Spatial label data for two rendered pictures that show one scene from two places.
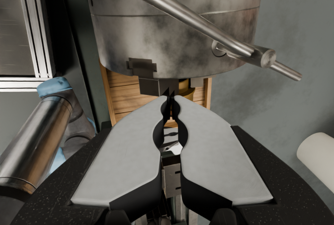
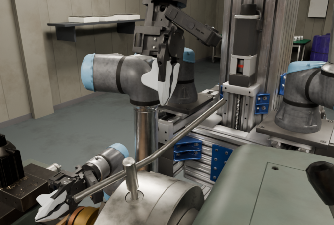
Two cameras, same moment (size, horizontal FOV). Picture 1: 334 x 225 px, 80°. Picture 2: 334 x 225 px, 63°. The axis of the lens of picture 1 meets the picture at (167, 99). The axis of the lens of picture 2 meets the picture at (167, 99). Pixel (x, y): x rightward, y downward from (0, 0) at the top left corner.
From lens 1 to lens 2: 0.53 m
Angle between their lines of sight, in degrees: 71
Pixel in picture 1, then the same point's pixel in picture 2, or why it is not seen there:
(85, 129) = (117, 183)
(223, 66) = (118, 193)
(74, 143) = (120, 166)
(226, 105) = not seen: outside the picture
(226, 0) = (161, 207)
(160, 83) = not seen: hidden behind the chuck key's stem
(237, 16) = (144, 213)
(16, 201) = (147, 101)
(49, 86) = not seen: hidden behind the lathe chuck
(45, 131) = (149, 144)
